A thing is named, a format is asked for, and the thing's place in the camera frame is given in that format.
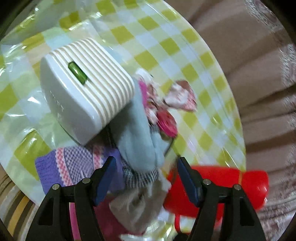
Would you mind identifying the striped plush cushion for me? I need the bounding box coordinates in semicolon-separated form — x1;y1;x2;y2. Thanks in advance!
1;169;38;240

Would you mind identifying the purple pink knitted sock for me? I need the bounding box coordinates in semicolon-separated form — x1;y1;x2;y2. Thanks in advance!
35;145;125;193

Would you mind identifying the white grey cloth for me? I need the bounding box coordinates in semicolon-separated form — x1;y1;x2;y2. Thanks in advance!
109;175;171;233

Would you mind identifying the red white floral scrunchie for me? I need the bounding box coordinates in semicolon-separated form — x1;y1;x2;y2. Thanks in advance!
135;73;197;125

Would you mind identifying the white ribbed plastic device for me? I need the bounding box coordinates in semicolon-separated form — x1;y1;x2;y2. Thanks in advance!
40;38;135;146

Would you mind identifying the black white gingham cloth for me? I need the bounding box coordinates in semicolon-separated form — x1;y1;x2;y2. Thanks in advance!
122;161;159;189

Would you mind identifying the grey blue fleece cloth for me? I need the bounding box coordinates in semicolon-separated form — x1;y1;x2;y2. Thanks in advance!
109;79;165;173

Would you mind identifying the pink soft cloth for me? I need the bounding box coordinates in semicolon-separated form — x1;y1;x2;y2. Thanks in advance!
138;80;148;108

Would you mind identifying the green checkered tablecloth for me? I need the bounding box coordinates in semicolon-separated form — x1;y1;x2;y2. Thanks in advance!
1;1;246;206

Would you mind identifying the pink round cherry pouch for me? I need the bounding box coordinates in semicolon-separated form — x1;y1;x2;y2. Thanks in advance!
157;110;178;138

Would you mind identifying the red thermos jug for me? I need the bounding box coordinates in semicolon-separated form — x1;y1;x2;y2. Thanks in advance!
164;158;269;221

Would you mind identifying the beige embroidered curtain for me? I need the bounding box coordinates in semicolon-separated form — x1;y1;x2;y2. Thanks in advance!
169;1;295;240

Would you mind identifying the magenta knitted garment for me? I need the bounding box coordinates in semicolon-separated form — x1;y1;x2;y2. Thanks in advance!
69;197;128;240

